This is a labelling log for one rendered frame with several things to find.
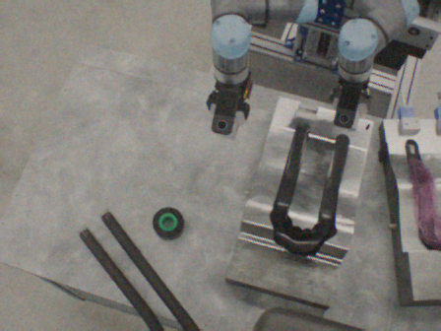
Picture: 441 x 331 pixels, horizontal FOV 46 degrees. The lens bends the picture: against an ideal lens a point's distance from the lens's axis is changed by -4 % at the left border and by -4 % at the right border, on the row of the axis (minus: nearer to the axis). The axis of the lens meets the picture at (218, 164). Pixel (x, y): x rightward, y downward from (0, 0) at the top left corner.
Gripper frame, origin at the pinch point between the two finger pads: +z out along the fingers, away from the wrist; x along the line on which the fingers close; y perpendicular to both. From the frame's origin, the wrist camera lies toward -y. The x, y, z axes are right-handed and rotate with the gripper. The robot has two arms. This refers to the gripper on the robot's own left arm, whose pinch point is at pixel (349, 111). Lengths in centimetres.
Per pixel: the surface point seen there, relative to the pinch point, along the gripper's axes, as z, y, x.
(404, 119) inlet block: 9.1, 4.8, -14.4
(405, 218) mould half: 5.9, -22.4, -19.3
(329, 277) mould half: 3.2, -41.5, -4.4
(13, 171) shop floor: 72, -27, 139
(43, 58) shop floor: 79, 31, 152
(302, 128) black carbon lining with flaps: 3.5, -5.8, 11.2
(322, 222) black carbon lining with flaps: -0.7, -29.5, 0.3
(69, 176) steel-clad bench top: 0, -34, 69
